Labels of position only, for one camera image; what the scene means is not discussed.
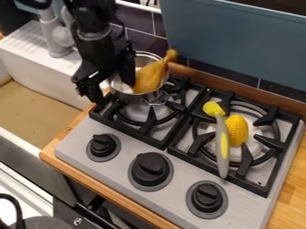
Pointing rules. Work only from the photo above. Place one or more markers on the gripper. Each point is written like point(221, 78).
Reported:
point(99, 55)

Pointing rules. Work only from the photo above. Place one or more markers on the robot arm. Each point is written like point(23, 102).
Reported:
point(92, 16)

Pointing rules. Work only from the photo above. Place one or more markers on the silver pot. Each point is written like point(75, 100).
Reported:
point(131, 91)

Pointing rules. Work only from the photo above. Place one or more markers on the yellow toy chicken drumstick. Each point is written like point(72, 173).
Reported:
point(149, 77)

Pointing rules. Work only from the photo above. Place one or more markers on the tap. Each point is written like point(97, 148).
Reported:
point(55, 35)

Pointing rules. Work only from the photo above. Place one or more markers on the toy sink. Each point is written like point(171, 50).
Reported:
point(28, 62)

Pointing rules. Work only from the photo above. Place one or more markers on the toy stove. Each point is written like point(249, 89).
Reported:
point(167, 173)

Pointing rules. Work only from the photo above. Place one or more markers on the grey and yellow tool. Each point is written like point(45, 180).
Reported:
point(222, 140)

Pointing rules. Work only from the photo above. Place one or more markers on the yellow toy corn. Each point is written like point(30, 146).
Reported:
point(237, 129)

